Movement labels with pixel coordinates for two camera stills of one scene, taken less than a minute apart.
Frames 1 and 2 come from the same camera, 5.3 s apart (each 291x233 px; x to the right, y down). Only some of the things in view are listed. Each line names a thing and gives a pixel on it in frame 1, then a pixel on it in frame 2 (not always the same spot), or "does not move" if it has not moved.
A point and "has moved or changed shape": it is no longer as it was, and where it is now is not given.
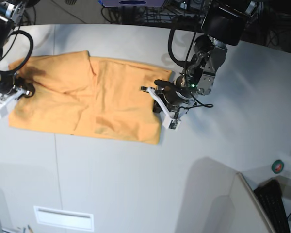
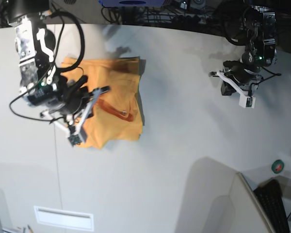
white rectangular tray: [64, 219] does not move
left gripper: [175, 93] to [245, 78]
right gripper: [2, 83] to [73, 97]
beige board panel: [250, 216] does not move
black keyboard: [270, 193] does not move
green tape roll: [277, 166] does not move
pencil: [30, 229] does not move
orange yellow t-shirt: [75, 93] has moved or changed shape
